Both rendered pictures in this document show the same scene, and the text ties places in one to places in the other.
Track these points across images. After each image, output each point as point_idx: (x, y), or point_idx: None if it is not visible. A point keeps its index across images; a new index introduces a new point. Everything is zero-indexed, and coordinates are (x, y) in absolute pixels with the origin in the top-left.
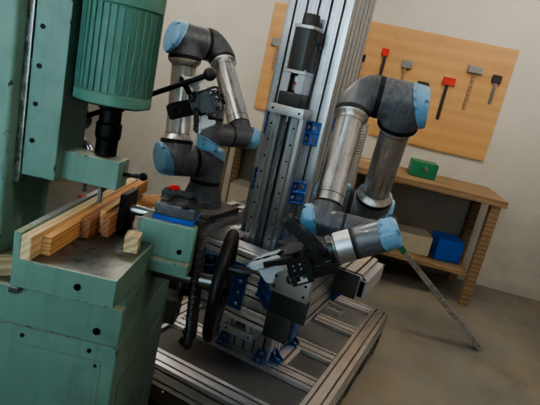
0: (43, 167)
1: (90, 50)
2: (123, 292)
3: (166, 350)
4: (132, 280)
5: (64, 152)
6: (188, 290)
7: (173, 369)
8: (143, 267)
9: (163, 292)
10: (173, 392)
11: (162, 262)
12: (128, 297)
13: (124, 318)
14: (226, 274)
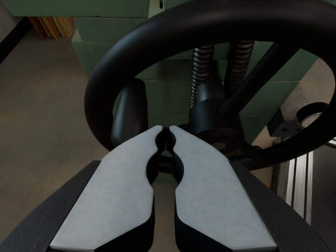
0: None
1: None
2: (40, 7)
3: (317, 161)
4: (74, 4)
5: None
6: (302, 119)
7: (293, 173)
8: (127, 4)
9: (263, 93)
10: (278, 184)
11: (148, 12)
12: (77, 29)
13: (84, 53)
14: (220, 117)
